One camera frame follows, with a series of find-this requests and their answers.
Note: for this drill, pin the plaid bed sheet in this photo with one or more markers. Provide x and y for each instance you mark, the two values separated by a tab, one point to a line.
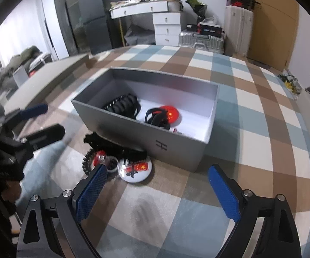
259	138

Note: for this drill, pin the grey open cardboard box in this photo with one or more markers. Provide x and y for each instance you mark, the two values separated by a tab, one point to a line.
184	144

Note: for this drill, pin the black box on suitcase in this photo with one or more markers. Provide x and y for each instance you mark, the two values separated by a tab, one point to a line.
205	29

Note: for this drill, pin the wooden door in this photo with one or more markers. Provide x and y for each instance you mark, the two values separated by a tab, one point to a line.
274	32

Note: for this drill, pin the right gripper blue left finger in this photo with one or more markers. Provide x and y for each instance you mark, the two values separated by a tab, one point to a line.
75	205

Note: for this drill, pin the large black hair claw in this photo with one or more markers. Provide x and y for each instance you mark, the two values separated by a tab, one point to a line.
157	117

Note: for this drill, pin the silver suitcase lying flat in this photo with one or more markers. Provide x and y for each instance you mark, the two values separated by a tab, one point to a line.
203	42

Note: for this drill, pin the red round badge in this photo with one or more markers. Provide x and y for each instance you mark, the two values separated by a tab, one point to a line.
172	113

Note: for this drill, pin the left hand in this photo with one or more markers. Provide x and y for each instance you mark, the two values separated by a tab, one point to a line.
11	191

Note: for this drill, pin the green plant bouquet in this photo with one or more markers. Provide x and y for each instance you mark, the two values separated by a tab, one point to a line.
197	6

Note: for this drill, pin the grey box lid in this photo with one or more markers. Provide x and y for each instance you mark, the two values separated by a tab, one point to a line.
42	83

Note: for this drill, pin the black long hair clip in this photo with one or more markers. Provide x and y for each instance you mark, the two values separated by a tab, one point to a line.
98	143

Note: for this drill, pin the small red white badge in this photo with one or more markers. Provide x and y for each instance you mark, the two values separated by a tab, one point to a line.
110	162

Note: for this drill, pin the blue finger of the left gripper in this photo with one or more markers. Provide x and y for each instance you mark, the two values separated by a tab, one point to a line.
37	140
14	118

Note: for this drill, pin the black scrunchie in box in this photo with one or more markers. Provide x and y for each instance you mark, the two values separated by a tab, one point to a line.
126	105

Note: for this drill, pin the white upright suitcase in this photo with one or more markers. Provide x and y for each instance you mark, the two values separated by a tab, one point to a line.
238	23

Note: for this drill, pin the dark grey refrigerator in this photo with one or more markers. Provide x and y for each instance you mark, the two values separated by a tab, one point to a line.
93	14

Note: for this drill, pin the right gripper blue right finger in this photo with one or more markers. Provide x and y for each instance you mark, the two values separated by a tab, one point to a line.
241	206

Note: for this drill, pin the white desk with drawers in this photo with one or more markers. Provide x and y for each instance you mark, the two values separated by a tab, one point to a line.
166	15

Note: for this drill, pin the white badge with flag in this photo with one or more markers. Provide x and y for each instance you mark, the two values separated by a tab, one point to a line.
134	172

